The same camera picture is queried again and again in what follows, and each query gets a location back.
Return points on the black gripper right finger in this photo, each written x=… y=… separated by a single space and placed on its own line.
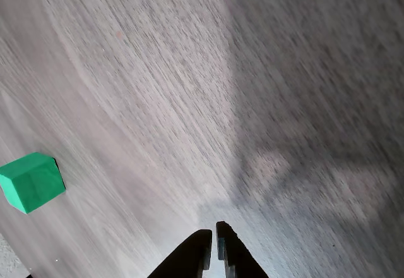
x=238 y=256

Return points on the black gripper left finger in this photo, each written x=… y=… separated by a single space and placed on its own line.
x=189 y=259

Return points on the green cube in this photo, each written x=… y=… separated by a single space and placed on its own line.
x=31 y=183

